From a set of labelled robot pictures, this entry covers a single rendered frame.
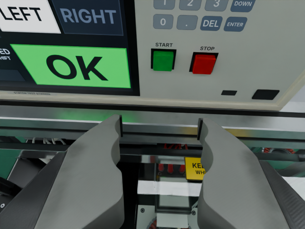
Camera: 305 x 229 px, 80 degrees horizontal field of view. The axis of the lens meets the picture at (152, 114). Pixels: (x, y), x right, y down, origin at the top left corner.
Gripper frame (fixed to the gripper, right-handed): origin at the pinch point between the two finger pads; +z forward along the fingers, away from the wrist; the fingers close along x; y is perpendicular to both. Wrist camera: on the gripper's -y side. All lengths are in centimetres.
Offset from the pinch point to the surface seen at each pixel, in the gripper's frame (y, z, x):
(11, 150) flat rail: 12.0, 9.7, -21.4
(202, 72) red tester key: -1.6, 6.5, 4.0
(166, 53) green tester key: -3.2, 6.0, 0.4
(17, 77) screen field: 0.2, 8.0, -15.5
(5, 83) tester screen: 1.1, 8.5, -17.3
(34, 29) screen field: -4.8, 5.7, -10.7
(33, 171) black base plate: 34, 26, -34
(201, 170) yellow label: 10.7, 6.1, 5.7
